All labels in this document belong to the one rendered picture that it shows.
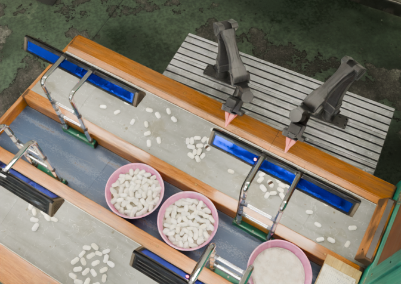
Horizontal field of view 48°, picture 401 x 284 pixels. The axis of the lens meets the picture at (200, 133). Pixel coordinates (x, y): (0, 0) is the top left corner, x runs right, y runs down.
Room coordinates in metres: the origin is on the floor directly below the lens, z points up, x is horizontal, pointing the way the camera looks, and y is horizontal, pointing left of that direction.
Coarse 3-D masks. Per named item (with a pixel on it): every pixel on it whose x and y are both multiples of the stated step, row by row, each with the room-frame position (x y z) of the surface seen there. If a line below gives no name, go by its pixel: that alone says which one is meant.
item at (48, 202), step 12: (0, 168) 0.73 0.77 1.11; (12, 168) 0.75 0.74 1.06; (0, 180) 0.70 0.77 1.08; (12, 180) 0.68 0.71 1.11; (24, 180) 0.69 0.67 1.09; (12, 192) 0.65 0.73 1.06; (24, 192) 0.64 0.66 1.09; (36, 192) 0.63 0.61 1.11; (48, 192) 0.65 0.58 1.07; (36, 204) 0.60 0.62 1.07; (48, 204) 0.59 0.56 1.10; (60, 204) 0.60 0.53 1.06
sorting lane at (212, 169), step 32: (64, 96) 1.30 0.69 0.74; (96, 96) 1.30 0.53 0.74; (128, 128) 1.11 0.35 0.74; (160, 128) 1.10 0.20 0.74; (192, 128) 1.10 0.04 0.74; (192, 160) 0.92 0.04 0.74; (224, 160) 0.92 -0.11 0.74; (224, 192) 0.76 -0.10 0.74; (256, 192) 0.76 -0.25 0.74; (288, 224) 0.60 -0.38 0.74; (352, 224) 0.60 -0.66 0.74; (352, 256) 0.46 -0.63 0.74
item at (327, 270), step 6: (324, 264) 0.42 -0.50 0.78; (324, 270) 0.39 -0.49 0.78; (330, 270) 0.39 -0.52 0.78; (336, 270) 0.39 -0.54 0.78; (324, 276) 0.37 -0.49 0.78; (330, 276) 0.37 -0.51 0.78; (336, 276) 0.37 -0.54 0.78; (342, 276) 0.37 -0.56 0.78; (348, 276) 0.37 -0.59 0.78; (318, 282) 0.35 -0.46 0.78; (324, 282) 0.35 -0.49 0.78; (330, 282) 0.35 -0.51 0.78; (336, 282) 0.35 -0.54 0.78; (342, 282) 0.35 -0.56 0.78; (348, 282) 0.35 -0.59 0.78; (354, 282) 0.34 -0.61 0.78
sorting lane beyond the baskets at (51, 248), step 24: (0, 192) 0.78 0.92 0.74; (0, 216) 0.67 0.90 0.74; (24, 216) 0.67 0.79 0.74; (72, 216) 0.66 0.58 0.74; (0, 240) 0.56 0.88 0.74; (24, 240) 0.56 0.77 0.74; (48, 240) 0.55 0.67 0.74; (72, 240) 0.55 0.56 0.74; (96, 240) 0.55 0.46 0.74; (120, 240) 0.55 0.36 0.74; (48, 264) 0.45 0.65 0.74; (72, 264) 0.45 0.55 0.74; (120, 264) 0.45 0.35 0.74
